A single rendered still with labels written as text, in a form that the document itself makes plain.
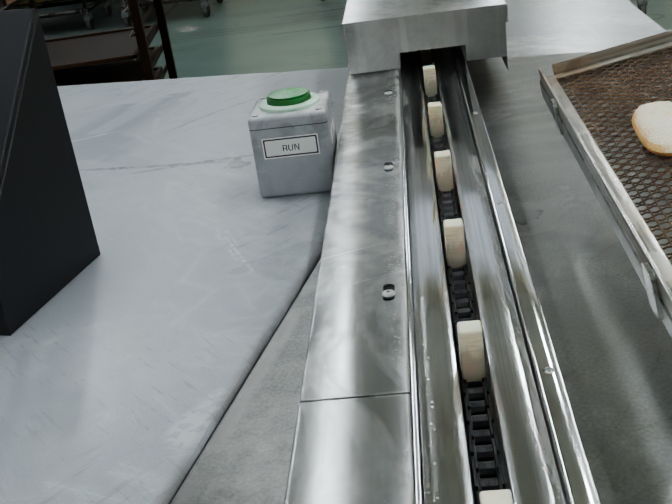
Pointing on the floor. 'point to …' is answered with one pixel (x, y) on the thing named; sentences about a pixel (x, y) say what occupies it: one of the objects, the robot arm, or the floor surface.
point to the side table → (156, 290)
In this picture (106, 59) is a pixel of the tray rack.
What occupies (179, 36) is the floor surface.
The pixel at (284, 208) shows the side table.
